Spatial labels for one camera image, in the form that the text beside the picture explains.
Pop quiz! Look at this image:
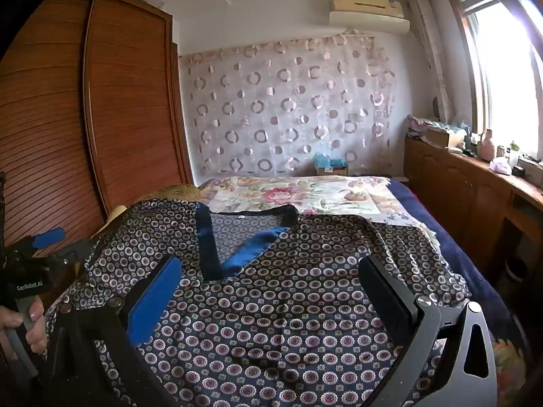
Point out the wooden wardrobe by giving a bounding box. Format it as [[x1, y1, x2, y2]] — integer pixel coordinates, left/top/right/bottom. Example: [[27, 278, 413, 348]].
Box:
[[0, 0, 196, 306]]

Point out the pink floral blanket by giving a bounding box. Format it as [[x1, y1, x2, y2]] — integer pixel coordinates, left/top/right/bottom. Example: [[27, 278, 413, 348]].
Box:
[[197, 174, 425, 226]]

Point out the navy patterned shirt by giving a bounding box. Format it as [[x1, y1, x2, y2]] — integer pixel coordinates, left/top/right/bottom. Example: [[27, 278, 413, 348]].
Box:
[[44, 197, 472, 407]]

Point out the pile of folded cloths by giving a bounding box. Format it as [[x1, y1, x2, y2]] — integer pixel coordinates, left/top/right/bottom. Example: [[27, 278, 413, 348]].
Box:
[[406, 114, 471, 140]]

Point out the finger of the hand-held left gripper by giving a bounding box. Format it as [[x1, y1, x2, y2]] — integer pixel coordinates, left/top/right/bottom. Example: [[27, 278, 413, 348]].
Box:
[[53, 239, 93, 268], [19, 228, 67, 255]]

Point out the person's left hand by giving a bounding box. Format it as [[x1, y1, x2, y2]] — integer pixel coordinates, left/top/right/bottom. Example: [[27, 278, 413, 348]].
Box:
[[0, 294, 48, 354]]

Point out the window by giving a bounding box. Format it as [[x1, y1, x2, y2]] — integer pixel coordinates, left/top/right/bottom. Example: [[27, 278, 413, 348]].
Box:
[[447, 0, 543, 162]]

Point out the white wall pipe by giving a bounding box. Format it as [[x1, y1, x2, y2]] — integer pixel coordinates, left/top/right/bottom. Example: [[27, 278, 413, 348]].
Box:
[[408, 0, 451, 124]]

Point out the woven straw pillow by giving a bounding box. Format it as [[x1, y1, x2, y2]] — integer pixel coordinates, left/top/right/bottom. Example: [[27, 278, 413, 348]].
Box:
[[91, 183, 201, 238]]

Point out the blue tissue box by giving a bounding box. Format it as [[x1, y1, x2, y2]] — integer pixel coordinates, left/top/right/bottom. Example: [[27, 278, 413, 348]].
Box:
[[314, 152, 349, 176]]

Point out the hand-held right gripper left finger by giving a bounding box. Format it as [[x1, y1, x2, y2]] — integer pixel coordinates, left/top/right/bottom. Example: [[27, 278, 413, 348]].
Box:
[[44, 256, 187, 407]]

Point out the pink bottle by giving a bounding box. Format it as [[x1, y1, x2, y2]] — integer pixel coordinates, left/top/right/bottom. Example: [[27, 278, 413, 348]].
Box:
[[479, 128, 498, 162]]

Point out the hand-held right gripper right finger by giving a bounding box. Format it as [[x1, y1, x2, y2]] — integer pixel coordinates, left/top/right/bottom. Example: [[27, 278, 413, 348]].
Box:
[[358, 254, 498, 407]]

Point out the cardboard box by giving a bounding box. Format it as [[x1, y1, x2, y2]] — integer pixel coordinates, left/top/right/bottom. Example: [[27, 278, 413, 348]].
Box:
[[424, 127, 466, 149]]

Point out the navy blue blanket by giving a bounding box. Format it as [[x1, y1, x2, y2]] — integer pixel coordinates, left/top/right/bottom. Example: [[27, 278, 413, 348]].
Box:
[[388, 178, 527, 348]]

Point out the wall air conditioner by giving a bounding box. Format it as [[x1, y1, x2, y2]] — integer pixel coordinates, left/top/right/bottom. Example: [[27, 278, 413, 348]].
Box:
[[329, 0, 411, 35]]

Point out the circle-patterned sheer curtain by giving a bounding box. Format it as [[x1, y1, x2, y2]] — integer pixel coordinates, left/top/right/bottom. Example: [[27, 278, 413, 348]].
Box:
[[178, 32, 398, 177]]

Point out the wooden side cabinet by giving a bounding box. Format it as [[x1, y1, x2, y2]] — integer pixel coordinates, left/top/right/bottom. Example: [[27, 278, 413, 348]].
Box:
[[403, 136, 543, 306]]

